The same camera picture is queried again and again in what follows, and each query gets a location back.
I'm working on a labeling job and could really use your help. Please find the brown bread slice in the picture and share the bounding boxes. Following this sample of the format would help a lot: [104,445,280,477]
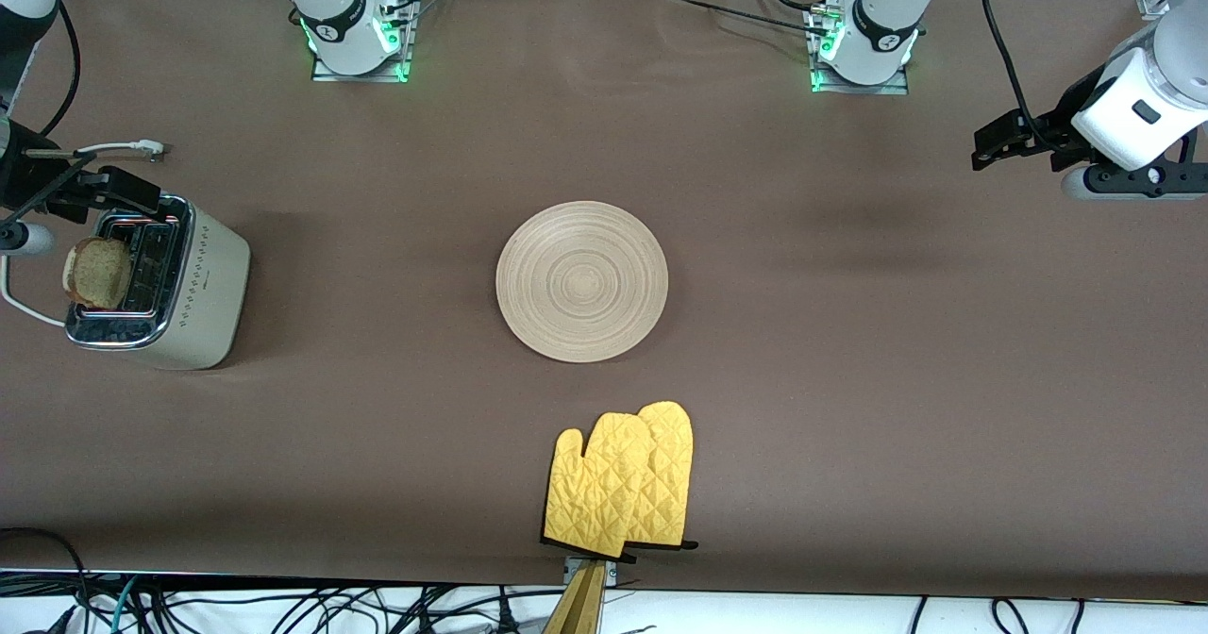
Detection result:
[61,236,133,312]

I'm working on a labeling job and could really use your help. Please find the round wooden plate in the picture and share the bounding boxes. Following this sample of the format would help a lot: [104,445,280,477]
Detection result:
[495,200,669,364]

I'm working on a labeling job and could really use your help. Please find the white chrome two-slot toaster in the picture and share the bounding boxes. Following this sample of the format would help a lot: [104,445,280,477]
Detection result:
[64,191,252,372]

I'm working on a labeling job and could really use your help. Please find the brown table cover sheet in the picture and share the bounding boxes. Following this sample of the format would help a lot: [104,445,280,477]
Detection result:
[0,0,1208,603]

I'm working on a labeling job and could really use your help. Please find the yellow quilted oven mitt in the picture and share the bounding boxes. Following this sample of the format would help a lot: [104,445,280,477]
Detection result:
[541,412,657,559]
[623,400,699,552]

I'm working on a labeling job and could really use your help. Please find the white toaster power cable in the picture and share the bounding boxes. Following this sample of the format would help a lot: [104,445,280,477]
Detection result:
[0,139,166,328]

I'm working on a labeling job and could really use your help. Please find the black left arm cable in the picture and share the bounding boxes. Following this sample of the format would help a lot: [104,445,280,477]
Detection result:
[980,0,1050,146]

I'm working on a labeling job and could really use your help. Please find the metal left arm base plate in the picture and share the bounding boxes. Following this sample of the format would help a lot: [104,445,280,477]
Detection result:
[810,7,912,95]

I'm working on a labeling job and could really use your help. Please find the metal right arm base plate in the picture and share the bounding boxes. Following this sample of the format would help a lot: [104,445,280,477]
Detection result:
[311,0,418,84]

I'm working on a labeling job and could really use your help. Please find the black left base cable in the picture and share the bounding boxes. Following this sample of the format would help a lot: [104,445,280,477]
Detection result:
[651,0,841,36]

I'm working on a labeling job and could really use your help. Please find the teal floor cable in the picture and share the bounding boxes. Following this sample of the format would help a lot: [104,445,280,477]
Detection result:
[109,576,141,634]

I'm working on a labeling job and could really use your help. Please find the tangled black floor cables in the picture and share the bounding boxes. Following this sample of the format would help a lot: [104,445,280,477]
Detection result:
[0,527,567,634]

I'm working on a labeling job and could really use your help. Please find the small metal clamp bracket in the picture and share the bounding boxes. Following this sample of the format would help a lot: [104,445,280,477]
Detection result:
[562,557,619,590]

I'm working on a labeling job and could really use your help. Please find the wooden post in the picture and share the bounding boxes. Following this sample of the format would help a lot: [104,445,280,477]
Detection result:
[541,561,607,634]

